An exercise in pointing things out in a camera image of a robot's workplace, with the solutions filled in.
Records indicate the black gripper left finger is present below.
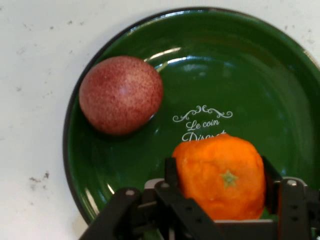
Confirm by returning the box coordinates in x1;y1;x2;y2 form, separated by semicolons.
79;156;226;240

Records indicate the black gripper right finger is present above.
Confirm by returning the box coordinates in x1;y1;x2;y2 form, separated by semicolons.
261;155;320;240

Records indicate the orange toy tangerine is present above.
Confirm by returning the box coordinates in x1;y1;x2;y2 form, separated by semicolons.
171;133;267;222

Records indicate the red speckled toy plum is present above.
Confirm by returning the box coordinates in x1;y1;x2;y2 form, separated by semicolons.
78;55;165;137

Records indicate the green enamel plate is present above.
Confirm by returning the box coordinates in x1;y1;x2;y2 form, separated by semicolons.
62;6;320;240

